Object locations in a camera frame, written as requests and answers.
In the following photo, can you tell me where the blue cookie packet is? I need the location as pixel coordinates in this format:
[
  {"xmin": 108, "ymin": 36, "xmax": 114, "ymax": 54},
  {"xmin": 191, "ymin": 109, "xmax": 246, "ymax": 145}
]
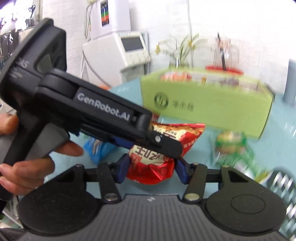
[{"xmin": 83, "ymin": 138, "xmax": 117, "ymax": 165}]

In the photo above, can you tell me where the red chinese text snack bag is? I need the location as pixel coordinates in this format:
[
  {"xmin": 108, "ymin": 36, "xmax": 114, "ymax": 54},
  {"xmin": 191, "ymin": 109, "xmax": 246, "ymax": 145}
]
[{"xmin": 125, "ymin": 122, "xmax": 206, "ymax": 185}]

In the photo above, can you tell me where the green biscuit packet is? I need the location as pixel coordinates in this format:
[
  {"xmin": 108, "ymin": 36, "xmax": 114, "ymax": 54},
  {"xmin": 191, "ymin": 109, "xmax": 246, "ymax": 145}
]
[
  {"xmin": 211, "ymin": 131, "xmax": 255, "ymax": 165},
  {"xmin": 234, "ymin": 155, "xmax": 272, "ymax": 184}
]

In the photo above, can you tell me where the silver orange chip bag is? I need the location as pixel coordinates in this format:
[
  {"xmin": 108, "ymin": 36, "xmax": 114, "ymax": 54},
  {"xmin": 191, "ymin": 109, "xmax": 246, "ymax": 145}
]
[{"xmin": 161, "ymin": 71, "xmax": 192, "ymax": 82}]

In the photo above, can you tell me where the person's left hand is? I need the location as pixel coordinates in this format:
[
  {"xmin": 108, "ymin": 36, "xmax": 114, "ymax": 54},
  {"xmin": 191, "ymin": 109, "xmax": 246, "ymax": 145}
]
[{"xmin": 0, "ymin": 113, "xmax": 84, "ymax": 197}]

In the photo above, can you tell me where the white water dispenser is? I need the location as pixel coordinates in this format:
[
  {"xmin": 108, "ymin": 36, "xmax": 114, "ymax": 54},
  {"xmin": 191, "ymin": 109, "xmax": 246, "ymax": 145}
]
[{"xmin": 83, "ymin": 31, "xmax": 151, "ymax": 88}]

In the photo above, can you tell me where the green cardboard box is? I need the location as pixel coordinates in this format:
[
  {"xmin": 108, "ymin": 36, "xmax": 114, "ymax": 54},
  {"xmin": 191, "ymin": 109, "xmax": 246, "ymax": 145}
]
[{"xmin": 140, "ymin": 68, "xmax": 275, "ymax": 138}]

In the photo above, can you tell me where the red plastic basket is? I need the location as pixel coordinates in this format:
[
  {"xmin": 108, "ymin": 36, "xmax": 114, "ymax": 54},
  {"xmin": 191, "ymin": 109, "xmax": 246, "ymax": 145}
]
[{"xmin": 205, "ymin": 65, "xmax": 244, "ymax": 75}]

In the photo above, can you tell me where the grey blue cylinder bottle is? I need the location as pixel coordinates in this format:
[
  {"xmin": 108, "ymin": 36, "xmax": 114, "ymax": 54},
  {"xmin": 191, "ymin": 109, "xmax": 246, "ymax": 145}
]
[{"xmin": 283, "ymin": 60, "xmax": 296, "ymax": 105}]

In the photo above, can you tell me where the glass pitcher with straw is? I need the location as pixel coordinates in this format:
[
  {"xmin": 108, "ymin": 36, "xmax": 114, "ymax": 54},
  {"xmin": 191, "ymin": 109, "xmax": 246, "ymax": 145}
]
[{"xmin": 213, "ymin": 33, "xmax": 240, "ymax": 68}]

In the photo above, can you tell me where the glass vase with plant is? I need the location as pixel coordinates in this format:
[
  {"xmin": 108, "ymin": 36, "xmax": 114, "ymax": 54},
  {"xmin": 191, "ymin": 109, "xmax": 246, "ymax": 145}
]
[{"xmin": 154, "ymin": 34, "xmax": 208, "ymax": 68}]

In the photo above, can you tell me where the white wall water purifier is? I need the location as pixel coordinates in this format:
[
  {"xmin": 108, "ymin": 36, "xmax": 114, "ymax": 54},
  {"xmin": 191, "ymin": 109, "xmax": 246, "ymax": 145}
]
[{"xmin": 84, "ymin": 0, "xmax": 131, "ymax": 39}]

